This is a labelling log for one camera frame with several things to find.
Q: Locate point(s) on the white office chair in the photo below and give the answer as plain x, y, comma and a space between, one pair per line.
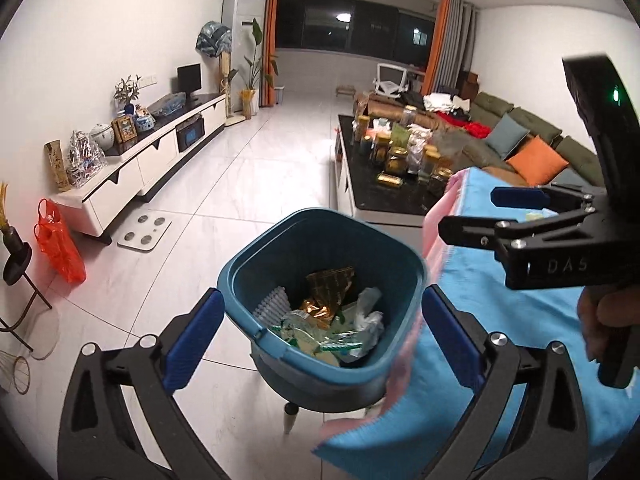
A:
390, 77

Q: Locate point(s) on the blue plastic bin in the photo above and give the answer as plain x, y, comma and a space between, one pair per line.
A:
260, 260

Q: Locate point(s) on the green white snack wrapper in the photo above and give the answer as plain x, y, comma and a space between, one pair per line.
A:
305, 337

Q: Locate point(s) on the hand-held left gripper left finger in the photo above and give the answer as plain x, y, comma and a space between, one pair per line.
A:
195, 345

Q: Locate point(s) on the red plastic bag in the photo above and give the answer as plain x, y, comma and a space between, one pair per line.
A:
62, 250

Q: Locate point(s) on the red cloth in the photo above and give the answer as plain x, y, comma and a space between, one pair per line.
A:
470, 127

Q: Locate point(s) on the brown wooden cabinet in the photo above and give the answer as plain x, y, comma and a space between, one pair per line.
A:
469, 84

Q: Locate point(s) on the vase with dried branches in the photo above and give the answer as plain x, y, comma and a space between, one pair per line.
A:
127, 90

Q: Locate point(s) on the blue printed blanket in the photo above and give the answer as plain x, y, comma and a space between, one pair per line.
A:
470, 285

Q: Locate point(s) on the tall beige stand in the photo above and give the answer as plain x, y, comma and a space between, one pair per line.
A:
226, 90

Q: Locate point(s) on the gold snack wrapper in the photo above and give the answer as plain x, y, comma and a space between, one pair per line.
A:
330, 285

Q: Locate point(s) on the fan with blue cover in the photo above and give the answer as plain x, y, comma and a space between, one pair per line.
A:
212, 40

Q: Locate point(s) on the black top coffee table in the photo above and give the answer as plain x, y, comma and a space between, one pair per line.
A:
370, 200

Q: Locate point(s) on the white wall socket strip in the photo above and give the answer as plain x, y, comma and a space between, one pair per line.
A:
148, 80

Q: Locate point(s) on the white foam net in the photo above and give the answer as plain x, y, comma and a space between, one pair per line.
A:
272, 305

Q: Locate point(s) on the wooden picture frame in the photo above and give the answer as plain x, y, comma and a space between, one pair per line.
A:
125, 130

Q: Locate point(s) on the white bathroom scale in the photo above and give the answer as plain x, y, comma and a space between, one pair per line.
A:
145, 232

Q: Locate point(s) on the green and brown sofa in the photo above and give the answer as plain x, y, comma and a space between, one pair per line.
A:
575, 152

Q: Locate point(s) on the orange cushion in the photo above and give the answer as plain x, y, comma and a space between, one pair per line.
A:
537, 162

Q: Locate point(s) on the blue white ceramic pot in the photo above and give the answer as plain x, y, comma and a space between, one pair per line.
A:
145, 121

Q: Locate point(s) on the small wooden stool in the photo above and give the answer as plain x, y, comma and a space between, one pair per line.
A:
346, 89

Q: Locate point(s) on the white standing air conditioner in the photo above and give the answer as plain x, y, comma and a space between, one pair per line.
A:
240, 35

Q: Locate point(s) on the white TV cabinet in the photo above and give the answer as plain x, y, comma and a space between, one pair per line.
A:
150, 155

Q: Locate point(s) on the group of glass jars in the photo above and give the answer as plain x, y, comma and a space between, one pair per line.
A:
400, 155

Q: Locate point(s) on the grey blue cushion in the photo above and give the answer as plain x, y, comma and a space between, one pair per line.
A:
507, 135

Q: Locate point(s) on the white tissue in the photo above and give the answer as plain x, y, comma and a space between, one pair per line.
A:
370, 317

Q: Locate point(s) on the gold tin can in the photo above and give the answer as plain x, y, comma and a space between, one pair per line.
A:
390, 180

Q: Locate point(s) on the tall plant in yellow pot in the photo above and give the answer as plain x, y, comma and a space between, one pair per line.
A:
248, 105

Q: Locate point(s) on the silver wrapped gift basket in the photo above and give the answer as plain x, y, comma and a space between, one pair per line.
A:
85, 160

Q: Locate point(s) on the white ceramic jar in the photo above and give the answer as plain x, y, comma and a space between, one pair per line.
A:
102, 137

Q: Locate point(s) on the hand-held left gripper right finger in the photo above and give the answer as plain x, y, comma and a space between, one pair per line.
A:
450, 340

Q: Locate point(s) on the orange grey curtain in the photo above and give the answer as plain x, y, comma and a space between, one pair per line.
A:
271, 35
445, 45

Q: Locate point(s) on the small white bin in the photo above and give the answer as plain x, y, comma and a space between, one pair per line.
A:
280, 95

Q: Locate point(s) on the dark window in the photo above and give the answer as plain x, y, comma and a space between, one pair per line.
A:
350, 25

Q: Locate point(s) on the person's right hand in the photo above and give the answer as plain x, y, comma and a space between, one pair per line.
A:
600, 325

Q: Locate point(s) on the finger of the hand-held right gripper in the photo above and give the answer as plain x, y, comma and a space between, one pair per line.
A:
470, 232
520, 197

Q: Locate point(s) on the black monitor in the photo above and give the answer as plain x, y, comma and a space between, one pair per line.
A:
189, 77

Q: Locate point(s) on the gold gift box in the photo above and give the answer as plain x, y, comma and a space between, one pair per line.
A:
57, 167

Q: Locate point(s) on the pile of white clothes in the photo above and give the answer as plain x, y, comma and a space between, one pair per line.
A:
445, 102

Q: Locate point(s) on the black metal plant stand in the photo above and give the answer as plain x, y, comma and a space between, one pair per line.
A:
20, 305

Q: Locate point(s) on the black vase with yellow wheat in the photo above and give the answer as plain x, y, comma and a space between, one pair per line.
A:
16, 260

